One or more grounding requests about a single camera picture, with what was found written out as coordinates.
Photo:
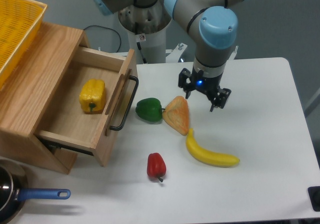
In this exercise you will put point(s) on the yellow banana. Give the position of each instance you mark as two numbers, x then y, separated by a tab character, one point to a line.
206	156

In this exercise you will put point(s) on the yellow plastic basket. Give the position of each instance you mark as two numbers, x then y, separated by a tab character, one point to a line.
20	22

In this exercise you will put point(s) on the wooden top drawer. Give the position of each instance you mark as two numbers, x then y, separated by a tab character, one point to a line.
68	124

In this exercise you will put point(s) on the green bell pepper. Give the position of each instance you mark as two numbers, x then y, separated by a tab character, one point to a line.
150	110

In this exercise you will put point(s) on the blue handled frying pan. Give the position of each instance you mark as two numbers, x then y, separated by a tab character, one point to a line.
15	190

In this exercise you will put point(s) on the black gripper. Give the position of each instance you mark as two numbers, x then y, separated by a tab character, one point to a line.
206	80

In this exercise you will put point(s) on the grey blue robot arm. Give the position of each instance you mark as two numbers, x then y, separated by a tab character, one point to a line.
211	24

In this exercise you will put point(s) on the black corner device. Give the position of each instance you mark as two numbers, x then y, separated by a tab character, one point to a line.
314	195

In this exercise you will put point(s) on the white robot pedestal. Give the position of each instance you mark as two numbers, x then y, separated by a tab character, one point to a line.
146	29

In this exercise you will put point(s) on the yellow bell pepper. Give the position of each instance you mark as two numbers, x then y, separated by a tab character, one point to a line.
92	97

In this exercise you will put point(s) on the wooden drawer cabinet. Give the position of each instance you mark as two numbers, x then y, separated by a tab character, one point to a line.
28	92

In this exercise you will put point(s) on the white metal bracket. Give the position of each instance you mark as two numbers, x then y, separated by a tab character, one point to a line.
176	55

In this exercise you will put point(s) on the red bell pepper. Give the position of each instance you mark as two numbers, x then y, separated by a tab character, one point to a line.
156	167

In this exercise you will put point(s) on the orange sandwich toy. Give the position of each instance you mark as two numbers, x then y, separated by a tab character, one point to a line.
176	115

